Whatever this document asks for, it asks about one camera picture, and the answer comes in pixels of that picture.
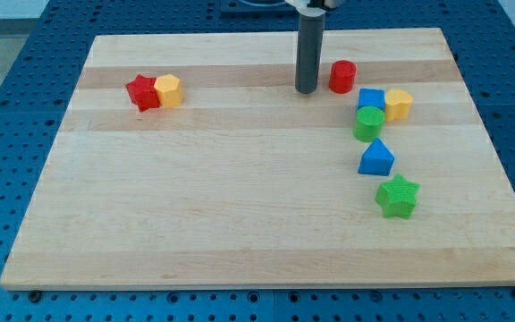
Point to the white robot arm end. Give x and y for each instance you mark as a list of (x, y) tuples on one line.
[(315, 8)]

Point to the blue cube block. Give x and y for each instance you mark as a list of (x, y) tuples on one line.
[(371, 97)]

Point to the light wooden board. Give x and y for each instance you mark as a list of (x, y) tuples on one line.
[(249, 184)]

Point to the yellow hexagon block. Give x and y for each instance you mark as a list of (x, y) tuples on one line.
[(169, 91)]

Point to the green cylinder block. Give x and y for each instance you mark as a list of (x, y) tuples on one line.
[(368, 124)]

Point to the blue triangle block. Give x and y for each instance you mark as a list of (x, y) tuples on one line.
[(376, 160)]

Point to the red cylinder block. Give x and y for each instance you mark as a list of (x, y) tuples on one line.
[(342, 76)]

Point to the red star block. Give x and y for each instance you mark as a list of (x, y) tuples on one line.
[(142, 93)]

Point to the green star block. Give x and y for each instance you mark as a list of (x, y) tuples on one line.
[(397, 197)]

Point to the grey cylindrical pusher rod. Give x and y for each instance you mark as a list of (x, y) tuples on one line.
[(309, 47)]

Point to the yellow heart block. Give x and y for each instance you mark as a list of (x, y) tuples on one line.
[(398, 103)]

